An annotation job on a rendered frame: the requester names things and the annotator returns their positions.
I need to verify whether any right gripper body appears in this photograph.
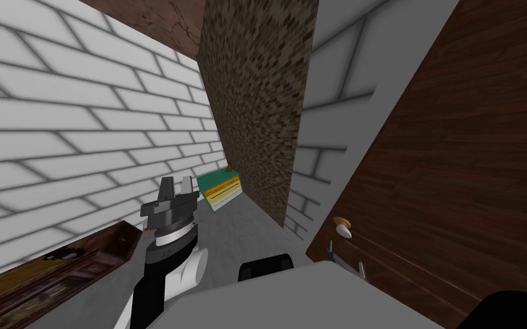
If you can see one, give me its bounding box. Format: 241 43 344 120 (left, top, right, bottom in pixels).
330 253 363 277

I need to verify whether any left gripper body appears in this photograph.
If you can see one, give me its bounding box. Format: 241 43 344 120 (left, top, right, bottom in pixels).
139 191 200 232

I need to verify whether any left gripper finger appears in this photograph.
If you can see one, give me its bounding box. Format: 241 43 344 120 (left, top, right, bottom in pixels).
178 175 195 198
158 176 175 200

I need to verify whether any gold and white door knob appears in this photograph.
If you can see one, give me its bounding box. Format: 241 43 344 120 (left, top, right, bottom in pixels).
333 216 353 240

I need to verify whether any green and yellow flat panel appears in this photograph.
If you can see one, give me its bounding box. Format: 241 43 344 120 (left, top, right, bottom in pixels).
195 166 243 214

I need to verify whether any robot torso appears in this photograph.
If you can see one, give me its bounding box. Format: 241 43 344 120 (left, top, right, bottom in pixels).
146 253 448 329

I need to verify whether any brown wooden door leaf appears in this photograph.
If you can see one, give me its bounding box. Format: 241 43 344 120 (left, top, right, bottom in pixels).
306 0 527 329

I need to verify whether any dark brown wooden cabinet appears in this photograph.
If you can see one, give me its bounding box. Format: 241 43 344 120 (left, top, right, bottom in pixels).
0 220 143 329

